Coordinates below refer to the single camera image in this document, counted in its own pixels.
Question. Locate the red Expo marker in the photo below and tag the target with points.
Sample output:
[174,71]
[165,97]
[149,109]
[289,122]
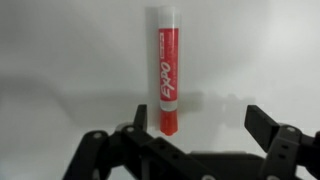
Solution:
[168,66]

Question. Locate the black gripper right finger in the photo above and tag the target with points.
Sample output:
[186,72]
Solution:
[283,150]

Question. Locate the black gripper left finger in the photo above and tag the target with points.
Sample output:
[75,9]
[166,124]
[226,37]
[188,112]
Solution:
[151,146]

